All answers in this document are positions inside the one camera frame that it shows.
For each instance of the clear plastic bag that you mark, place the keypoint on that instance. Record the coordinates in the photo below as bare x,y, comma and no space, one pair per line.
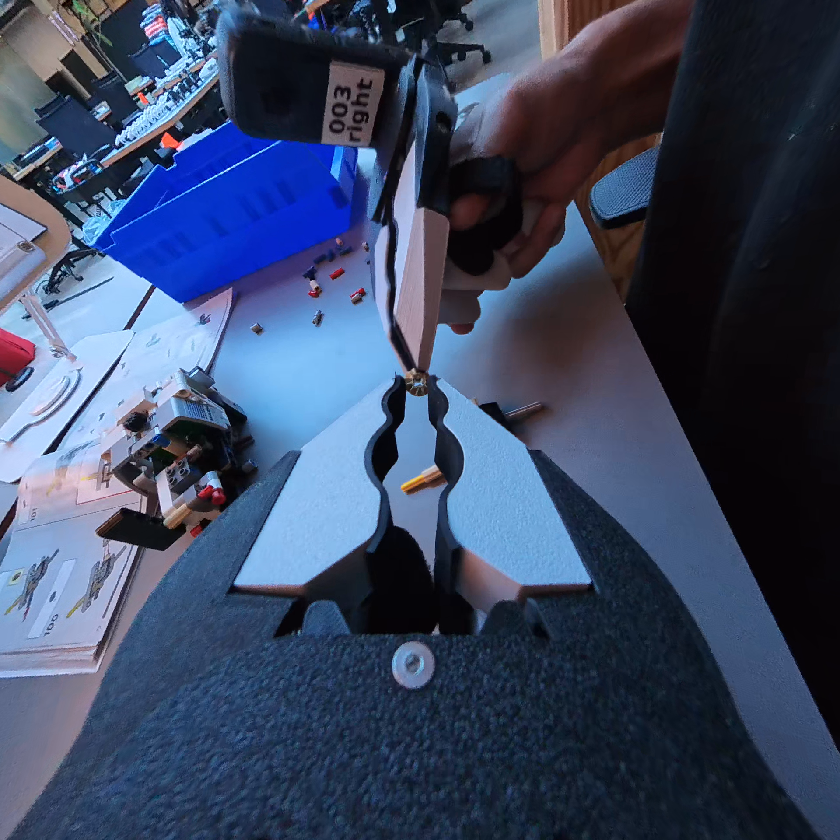
105,226

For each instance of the person's right forearm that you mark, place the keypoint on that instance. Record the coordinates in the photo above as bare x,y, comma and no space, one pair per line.
636,59

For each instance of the instruction sign board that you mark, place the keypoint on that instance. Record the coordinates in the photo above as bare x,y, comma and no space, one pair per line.
26,223

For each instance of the open instruction booklet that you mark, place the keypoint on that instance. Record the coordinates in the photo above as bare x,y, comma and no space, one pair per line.
59,590

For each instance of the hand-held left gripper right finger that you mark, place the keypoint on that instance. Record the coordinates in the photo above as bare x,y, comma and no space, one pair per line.
512,518

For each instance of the red bag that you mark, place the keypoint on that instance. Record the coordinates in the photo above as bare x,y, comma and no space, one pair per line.
13,354

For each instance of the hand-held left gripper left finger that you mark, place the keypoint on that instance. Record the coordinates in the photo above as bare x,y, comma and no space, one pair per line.
315,512

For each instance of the black lego piece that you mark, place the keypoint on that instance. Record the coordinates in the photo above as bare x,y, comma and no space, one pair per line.
490,409

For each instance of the cluttered background desk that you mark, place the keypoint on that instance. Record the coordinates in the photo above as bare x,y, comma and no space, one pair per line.
151,111

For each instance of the black office chair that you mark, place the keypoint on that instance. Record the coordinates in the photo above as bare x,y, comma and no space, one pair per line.
459,39

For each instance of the lego truck model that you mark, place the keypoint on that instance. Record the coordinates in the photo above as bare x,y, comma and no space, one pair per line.
184,420

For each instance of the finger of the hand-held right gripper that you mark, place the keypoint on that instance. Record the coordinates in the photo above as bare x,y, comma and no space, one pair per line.
423,282
382,282

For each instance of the black office chair armrest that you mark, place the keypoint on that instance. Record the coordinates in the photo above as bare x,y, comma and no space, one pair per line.
623,190

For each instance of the yellow lego axle pin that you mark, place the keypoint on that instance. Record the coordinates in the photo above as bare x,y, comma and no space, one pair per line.
420,484

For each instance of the tan lego gear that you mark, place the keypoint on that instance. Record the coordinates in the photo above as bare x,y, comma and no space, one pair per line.
417,382

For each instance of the scattered small lego pieces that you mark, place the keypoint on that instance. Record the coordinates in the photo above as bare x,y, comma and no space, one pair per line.
337,273

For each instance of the person's right hand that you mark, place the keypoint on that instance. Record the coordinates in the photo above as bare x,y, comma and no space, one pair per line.
544,131

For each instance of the blue plastic bin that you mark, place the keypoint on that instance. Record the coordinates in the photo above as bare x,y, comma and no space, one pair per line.
229,210

